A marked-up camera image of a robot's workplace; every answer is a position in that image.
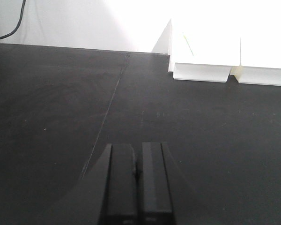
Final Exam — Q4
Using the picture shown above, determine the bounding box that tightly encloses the white left storage bin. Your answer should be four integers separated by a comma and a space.
151, 18, 241, 83

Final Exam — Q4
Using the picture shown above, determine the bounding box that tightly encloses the white storage bin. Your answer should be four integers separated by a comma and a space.
231, 36, 281, 86
151, 18, 241, 83

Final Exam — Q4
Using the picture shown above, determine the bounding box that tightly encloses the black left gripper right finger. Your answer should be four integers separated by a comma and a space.
139, 142, 174, 225

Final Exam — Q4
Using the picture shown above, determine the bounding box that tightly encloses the black power cable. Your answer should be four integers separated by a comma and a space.
0, 0, 27, 42

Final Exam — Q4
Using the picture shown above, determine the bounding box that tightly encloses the white middle storage bin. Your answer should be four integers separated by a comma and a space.
231, 36, 281, 86

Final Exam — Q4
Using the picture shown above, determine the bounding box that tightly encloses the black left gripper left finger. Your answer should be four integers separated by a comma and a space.
98, 143, 138, 225

